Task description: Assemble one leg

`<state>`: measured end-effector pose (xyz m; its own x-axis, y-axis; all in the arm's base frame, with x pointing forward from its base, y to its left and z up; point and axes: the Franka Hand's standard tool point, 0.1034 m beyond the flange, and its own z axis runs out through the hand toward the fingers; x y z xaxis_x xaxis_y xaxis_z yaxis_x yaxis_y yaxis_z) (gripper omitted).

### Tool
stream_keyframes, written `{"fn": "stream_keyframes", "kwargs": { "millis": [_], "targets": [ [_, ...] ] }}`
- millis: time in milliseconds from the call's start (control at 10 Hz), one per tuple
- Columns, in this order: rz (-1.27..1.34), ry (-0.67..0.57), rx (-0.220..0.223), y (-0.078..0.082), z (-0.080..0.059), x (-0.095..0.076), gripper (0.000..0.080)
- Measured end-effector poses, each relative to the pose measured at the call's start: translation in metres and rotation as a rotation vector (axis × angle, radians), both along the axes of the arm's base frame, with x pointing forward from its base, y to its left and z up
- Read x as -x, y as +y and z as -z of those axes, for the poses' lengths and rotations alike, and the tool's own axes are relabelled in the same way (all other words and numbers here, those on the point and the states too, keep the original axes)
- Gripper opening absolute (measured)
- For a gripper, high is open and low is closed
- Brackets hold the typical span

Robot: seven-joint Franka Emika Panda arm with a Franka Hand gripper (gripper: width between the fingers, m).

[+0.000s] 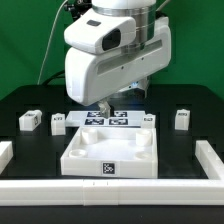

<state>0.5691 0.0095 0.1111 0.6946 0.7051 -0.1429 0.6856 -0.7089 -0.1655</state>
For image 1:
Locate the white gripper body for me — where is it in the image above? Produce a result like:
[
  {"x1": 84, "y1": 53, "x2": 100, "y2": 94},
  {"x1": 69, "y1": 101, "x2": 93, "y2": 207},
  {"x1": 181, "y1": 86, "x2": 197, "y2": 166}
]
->
[{"x1": 65, "y1": 24, "x2": 171, "y2": 106}]

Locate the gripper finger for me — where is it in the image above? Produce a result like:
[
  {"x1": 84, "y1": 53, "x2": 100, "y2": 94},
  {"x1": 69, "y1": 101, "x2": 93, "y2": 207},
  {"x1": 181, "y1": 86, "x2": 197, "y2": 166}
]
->
[{"x1": 98, "y1": 101, "x2": 110, "y2": 118}]

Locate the black camera stand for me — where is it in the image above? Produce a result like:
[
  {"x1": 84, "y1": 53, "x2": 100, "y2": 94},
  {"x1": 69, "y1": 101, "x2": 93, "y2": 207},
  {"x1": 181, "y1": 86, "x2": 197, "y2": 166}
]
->
[{"x1": 64, "y1": 0, "x2": 92, "y2": 21}]

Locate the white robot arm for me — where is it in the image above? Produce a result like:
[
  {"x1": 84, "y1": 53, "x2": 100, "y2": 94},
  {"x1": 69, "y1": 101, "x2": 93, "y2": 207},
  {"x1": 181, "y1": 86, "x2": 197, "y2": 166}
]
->
[{"x1": 64, "y1": 0, "x2": 171, "y2": 118}]

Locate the white marker base plate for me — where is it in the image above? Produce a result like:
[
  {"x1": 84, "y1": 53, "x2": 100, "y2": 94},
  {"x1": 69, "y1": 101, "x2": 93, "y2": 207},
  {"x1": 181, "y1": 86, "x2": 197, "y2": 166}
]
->
[{"x1": 66, "y1": 111, "x2": 145, "y2": 127}]

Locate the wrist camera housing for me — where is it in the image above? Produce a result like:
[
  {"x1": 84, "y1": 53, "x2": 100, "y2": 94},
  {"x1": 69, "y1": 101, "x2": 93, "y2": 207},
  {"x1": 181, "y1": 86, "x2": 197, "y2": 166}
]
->
[{"x1": 64, "y1": 9, "x2": 136, "y2": 54}]

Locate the white square tabletop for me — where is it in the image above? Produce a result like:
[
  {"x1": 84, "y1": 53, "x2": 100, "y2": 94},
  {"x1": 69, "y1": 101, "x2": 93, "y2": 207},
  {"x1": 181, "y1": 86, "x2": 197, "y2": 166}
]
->
[{"x1": 60, "y1": 127, "x2": 158, "y2": 179}]

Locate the white U-shaped obstacle fence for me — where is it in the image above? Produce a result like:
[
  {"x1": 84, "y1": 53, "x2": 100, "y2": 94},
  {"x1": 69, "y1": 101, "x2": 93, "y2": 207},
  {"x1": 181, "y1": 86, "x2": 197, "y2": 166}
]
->
[{"x1": 0, "y1": 141, "x2": 224, "y2": 206}]

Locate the white cable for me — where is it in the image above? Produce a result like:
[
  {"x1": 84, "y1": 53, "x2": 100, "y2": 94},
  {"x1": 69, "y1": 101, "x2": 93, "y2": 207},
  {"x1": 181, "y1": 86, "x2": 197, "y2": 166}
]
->
[{"x1": 37, "y1": 0, "x2": 69, "y2": 86}]

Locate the black cable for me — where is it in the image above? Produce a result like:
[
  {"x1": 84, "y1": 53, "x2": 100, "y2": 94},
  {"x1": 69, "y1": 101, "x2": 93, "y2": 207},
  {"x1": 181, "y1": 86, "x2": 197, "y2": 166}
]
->
[{"x1": 42, "y1": 69, "x2": 66, "y2": 86}]

